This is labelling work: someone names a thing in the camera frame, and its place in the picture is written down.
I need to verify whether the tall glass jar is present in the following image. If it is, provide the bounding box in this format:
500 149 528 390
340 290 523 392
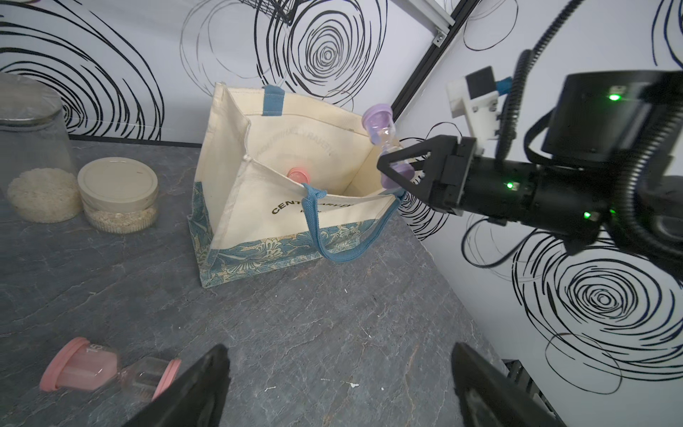
1 73 82 223

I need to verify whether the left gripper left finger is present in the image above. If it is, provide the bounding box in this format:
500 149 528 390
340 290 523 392
125 343 231 427

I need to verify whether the cream canvas tote bag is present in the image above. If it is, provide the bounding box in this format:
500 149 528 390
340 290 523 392
188 83 402 288

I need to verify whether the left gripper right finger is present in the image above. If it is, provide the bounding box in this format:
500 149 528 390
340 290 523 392
451 343 562 427

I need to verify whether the pink hourglass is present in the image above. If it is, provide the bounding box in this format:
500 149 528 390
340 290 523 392
39 337 181 403
286 167 311 185

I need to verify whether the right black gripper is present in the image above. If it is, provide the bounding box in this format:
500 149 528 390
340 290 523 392
377 135 610 254

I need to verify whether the purple hourglass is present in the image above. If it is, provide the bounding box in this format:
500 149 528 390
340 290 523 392
361 103 415 191

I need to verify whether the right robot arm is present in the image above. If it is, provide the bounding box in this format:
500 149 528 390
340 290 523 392
377 68 682 278

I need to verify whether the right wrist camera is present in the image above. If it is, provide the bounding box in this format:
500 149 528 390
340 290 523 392
446 67 500 156

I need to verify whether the black corrugated cable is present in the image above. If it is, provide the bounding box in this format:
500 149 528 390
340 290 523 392
493 0 683 257

